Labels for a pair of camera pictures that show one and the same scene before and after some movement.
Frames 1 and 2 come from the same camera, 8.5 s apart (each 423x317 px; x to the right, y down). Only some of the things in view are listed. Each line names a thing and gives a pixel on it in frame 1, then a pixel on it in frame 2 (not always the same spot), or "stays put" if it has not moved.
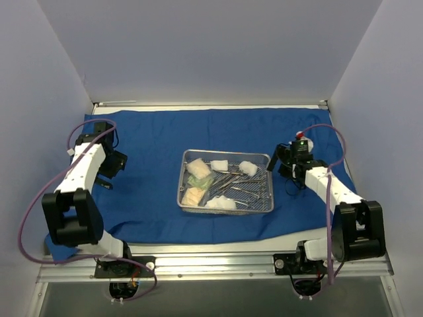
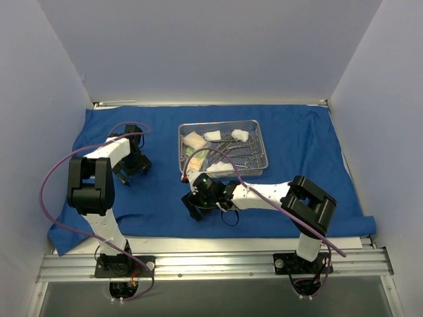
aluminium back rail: [285, 104] stays put
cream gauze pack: [198, 168] to [195, 140]
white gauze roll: [248, 167] to [240, 135]
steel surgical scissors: [230, 177] to [219, 148]
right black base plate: [297, 264] stays put
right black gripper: [281, 156] to [193, 203]
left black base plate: [125, 269] stays put
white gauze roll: [219, 165] to [214, 135]
